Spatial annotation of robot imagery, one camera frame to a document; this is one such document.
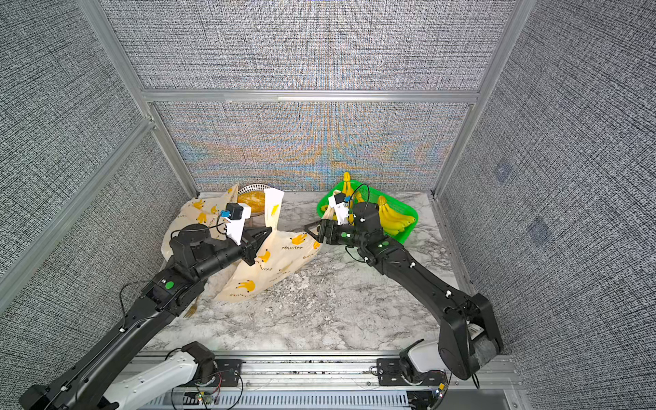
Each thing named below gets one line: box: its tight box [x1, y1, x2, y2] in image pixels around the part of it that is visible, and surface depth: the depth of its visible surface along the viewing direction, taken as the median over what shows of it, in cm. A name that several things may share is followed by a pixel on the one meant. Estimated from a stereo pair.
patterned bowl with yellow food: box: [237, 183, 271, 217], surface depth 112 cm
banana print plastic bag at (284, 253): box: [214, 187, 323, 304], surface depth 75 cm
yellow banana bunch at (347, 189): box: [341, 171, 355, 198], surface depth 112 cm
